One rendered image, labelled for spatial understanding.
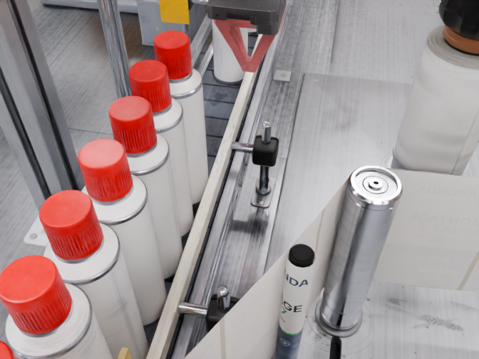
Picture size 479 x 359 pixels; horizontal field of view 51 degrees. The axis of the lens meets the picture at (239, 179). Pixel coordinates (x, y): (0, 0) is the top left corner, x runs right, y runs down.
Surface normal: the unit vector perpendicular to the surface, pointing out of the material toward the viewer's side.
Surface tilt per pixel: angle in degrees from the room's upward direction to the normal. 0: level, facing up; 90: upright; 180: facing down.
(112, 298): 90
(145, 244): 90
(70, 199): 2
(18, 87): 90
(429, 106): 92
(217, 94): 0
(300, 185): 0
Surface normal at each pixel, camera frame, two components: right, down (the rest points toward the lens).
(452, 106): -0.40, 0.67
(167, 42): 0.01, -0.72
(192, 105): 0.60, 0.57
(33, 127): -0.20, 0.70
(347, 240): -0.71, 0.51
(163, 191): 0.79, 0.44
